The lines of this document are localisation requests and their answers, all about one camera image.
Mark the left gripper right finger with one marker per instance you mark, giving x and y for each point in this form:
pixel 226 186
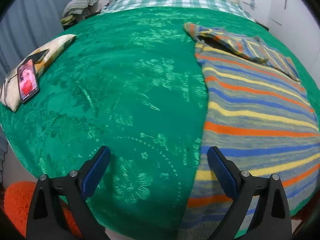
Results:
pixel 271 219

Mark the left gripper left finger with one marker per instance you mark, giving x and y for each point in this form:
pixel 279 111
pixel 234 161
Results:
pixel 78 185

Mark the striped knitted sweater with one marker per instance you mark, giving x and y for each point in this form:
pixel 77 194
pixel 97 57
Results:
pixel 259 116

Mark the pile of clothes beside bed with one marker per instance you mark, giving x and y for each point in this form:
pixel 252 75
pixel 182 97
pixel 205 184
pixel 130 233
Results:
pixel 77 10

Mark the orange shaggy rug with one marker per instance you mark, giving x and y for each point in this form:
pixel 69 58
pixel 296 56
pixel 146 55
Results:
pixel 27 207

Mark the patterned cushion on bed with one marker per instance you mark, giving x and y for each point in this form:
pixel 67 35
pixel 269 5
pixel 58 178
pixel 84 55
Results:
pixel 10 96

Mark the smartphone with lit screen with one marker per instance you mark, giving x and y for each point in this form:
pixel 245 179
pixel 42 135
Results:
pixel 27 81

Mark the dark smartphone on cushion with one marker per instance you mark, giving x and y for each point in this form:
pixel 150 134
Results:
pixel 38 57

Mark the green floral bedspread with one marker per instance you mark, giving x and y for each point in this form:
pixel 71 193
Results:
pixel 130 81

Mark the blue grey curtain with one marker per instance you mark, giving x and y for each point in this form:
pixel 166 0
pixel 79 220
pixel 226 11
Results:
pixel 25 26

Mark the checkered green white blanket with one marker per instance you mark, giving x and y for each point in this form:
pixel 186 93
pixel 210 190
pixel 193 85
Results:
pixel 217 5

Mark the blue wall hook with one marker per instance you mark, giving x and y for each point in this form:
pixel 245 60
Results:
pixel 250 3

